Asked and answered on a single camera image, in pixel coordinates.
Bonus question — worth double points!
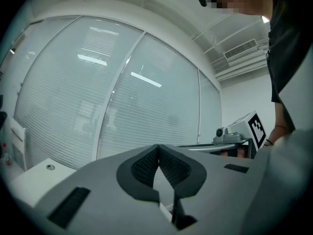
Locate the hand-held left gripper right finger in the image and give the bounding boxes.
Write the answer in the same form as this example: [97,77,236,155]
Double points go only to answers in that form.
[158,144,264,235]

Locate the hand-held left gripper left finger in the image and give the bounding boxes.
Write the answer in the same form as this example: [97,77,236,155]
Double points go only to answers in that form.
[31,144,177,235]

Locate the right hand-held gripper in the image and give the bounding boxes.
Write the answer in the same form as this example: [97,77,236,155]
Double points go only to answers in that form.
[178,110,268,159]

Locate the person's right forearm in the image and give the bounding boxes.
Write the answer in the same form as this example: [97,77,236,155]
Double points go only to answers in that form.
[265,101,296,147]

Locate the narrow glass partition with blinds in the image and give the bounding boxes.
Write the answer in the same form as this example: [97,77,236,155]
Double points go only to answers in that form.
[197,70,223,145]

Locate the white cabinet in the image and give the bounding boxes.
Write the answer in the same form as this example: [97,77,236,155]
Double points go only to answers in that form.
[3,115,28,172]

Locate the white ceiling air vent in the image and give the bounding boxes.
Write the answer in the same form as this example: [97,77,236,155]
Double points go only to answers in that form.
[224,39,259,61]

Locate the white ceiling pipes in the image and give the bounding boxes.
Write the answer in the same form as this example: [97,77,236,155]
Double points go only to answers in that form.
[192,15,269,55]

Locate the black office chair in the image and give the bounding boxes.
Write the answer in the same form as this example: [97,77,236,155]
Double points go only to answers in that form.
[0,94,8,133]

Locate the person's black shirt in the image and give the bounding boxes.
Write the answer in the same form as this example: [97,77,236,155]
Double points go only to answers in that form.
[266,0,313,135]

